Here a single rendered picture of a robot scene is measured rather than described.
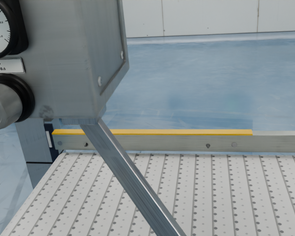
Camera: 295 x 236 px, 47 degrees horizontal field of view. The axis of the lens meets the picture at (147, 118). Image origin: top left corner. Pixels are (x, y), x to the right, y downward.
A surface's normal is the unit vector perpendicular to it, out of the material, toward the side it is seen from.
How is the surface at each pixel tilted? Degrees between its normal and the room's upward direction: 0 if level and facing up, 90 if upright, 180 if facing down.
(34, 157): 90
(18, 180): 0
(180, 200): 0
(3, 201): 0
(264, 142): 90
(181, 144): 90
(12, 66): 90
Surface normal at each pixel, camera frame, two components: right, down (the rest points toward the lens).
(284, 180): -0.08, -0.90
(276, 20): -0.18, 0.43
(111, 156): -0.68, 0.32
